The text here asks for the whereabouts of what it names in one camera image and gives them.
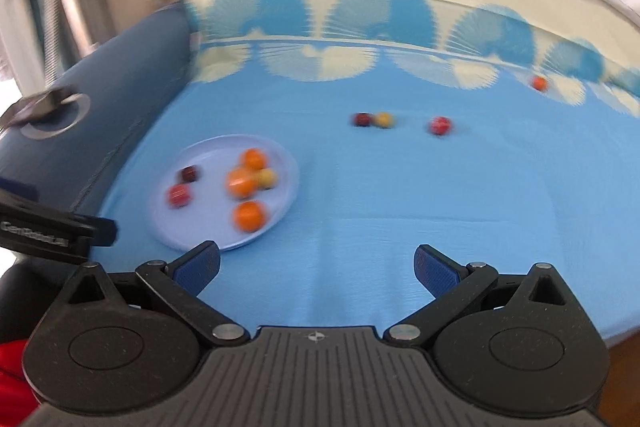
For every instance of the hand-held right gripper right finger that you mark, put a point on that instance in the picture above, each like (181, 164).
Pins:
(435, 269)

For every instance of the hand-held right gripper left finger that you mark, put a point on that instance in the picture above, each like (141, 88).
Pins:
(200, 264)

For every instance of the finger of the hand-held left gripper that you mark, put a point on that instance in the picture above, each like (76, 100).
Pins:
(105, 232)

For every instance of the light blue plastic plate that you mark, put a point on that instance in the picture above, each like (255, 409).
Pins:
(210, 222)

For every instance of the large orange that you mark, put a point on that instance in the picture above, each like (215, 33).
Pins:
(240, 183)
(248, 215)

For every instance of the red round fruit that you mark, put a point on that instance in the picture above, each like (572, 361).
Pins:
(178, 195)
(440, 126)

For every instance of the dark red date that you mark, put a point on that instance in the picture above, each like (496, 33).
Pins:
(190, 174)
(361, 119)

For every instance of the small yellow round fruit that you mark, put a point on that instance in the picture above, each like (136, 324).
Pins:
(384, 120)
(267, 178)

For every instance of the small orange kumquat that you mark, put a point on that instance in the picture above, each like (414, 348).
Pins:
(539, 83)
(253, 158)

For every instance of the blue fan-printed blanket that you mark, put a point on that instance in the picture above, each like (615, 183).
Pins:
(400, 187)

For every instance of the black smartphone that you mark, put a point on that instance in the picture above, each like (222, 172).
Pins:
(35, 107)

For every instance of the blue fabric sofa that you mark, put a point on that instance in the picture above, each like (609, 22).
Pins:
(125, 82)

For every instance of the red cloth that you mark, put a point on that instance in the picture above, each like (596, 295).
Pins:
(12, 387)

